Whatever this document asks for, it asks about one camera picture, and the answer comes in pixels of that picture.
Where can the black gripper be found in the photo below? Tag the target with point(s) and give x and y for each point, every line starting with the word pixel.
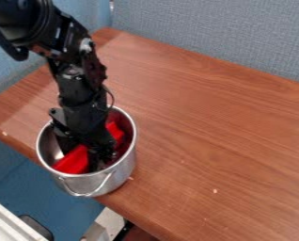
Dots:
pixel 79 119

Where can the red plastic block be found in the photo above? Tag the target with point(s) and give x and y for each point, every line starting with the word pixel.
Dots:
pixel 73 163

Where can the metal pot with handle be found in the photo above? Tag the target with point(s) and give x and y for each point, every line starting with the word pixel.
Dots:
pixel 96 183

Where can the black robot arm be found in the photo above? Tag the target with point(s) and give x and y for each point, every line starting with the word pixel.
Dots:
pixel 35 27

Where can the black object under table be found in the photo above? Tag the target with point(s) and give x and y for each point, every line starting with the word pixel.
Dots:
pixel 37 226

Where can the white appliance at bottom left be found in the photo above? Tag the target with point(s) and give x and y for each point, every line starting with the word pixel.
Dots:
pixel 13 229

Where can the grey metal table frame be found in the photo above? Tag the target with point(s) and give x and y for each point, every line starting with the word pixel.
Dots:
pixel 109 227

